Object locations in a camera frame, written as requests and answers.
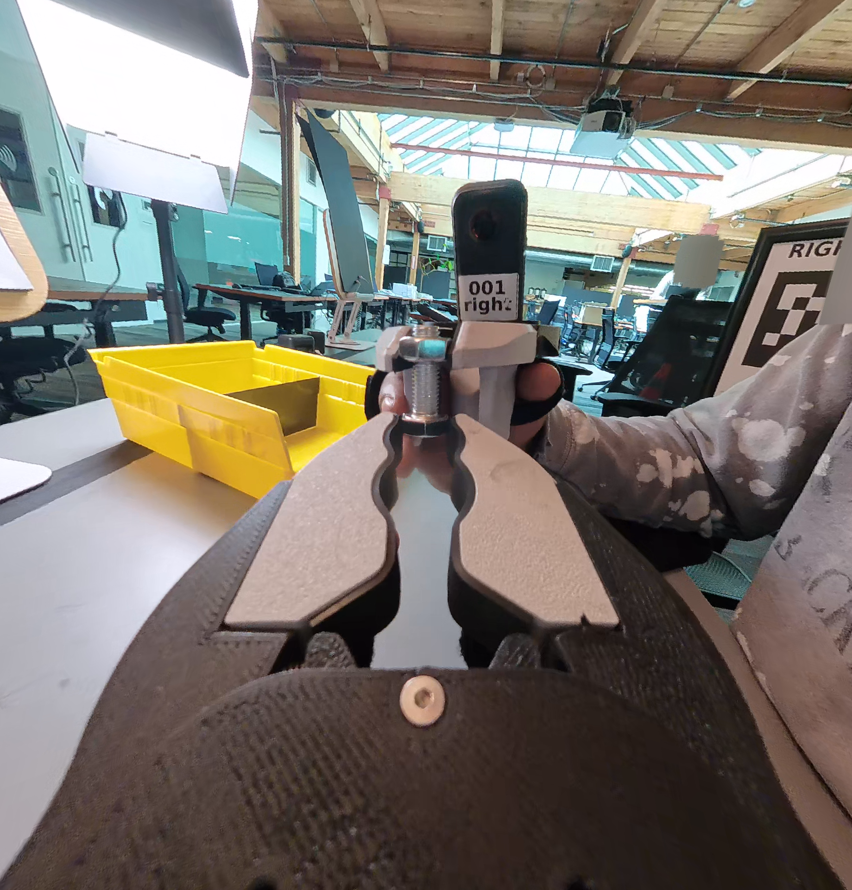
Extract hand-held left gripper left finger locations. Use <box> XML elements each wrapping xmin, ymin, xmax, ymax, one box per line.
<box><xmin>223</xmin><ymin>413</ymin><xmax>403</xmax><ymax>668</ymax></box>

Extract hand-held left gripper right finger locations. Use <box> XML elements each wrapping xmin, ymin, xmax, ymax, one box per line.
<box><xmin>445</xmin><ymin>413</ymin><xmax>621</xmax><ymax>668</ymax></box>

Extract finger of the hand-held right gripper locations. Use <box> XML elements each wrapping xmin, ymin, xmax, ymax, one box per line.
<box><xmin>454</xmin><ymin>321</ymin><xmax>539</xmax><ymax>369</ymax></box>
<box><xmin>375</xmin><ymin>324</ymin><xmax>410</xmax><ymax>374</ymax></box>

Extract silver hex nut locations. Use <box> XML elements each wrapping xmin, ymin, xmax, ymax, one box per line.
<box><xmin>400</xmin><ymin>327</ymin><xmax>446</xmax><ymax>364</ymax></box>

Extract silver flange bolt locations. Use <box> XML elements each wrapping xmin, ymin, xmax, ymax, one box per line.
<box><xmin>397</xmin><ymin>360</ymin><xmax>451</xmax><ymax>439</ymax></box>

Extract person's right forearm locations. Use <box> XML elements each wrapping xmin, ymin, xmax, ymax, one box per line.
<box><xmin>537</xmin><ymin>323</ymin><xmax>852</xmax><ymax>547</ymax></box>

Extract person's right hand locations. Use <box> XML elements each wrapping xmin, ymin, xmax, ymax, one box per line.
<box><xmin>377</xmin><ymin>360</ymin><xmax>566</xmax><ymax>495</ymax></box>

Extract black bin divider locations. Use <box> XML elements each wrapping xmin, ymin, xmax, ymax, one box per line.
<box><xmin>224</xmin><ymin>375</ymin><xmax>322</xmax><ymax>439</ymax></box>

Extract wooden desk black legs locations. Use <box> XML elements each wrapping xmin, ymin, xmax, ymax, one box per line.
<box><xmin>195</xmin><ymin>281</ymin><xmax>388</xmax><ymax>349</ymax></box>

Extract black display on easel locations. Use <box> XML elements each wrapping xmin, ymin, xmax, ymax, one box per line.
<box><xmin>302</xmin><ymin>108</ymin><xmax>388</xmax><ymax>349</ymax></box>

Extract ceiling projector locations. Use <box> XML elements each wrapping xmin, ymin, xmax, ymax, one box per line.
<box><xmin>570</xmin><ymin>96</ymin><xmax>637</xmax><ymax>159</ymax></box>

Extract black office chair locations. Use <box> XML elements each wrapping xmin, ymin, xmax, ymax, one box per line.
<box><xmin>598</xmin><ymin>295</ymin><xmax>736</xmax><ymax>418</ymax></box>
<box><xmin>176</xmin><ymin>264</ymin><xmax>238</xmax><ymax>343</ymax></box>

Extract yellow plastic bin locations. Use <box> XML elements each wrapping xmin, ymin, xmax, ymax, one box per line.
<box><xmin>88</xmin><ymin>339</ymin><xmax>379</xmax><ymax>489</ymax></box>

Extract black light stand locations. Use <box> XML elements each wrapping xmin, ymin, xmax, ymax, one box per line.
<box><xmin>148</xmin><ymin>200</ymin><xmax>187</xmax><ymax>345</ymax></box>

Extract black framed marker board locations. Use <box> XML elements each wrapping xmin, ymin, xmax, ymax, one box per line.
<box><xmin>713</xmin><ymin>219</ymin><xmax>852</xmax><ymax>399</ymax></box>

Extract studio light panel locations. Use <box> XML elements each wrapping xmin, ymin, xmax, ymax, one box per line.
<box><xmin>16</xmin><ymin>0</ymin><xmax>260</xmax><ymax>213</ymax></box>

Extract dark phone icon sign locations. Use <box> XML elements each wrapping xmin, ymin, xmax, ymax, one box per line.
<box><xmin>0</xmin><ymin>103</ymin><xmax>43</xmax><ymax>215</ymax></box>

